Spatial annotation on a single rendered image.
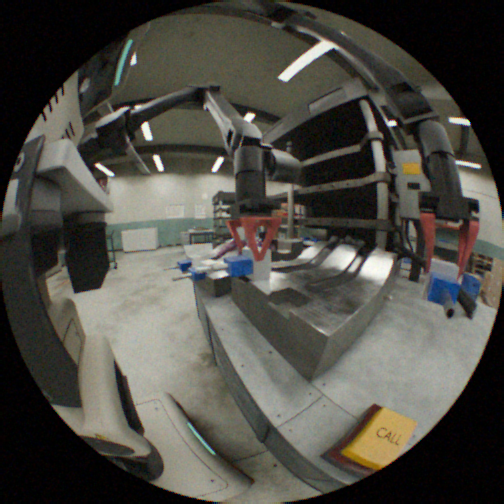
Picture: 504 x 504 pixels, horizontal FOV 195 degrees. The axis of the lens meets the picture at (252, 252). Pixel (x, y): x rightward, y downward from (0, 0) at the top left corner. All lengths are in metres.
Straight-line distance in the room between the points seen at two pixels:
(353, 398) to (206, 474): 0.60
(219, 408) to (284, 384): 0.87
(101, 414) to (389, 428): 0.30
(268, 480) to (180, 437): 0.48
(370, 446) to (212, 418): 0.94
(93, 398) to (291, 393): 0.26
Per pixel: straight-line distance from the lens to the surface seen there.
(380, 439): 0.19
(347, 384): 0.24
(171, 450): 0.77
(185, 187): 7.54
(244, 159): 0.27
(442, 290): 0.21
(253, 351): 0.25
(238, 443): 1.00
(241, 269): 0.25
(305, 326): 0.18
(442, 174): 0.24
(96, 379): 0.29
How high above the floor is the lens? 0.99
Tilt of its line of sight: 11 degrees down
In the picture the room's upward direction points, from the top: straight up
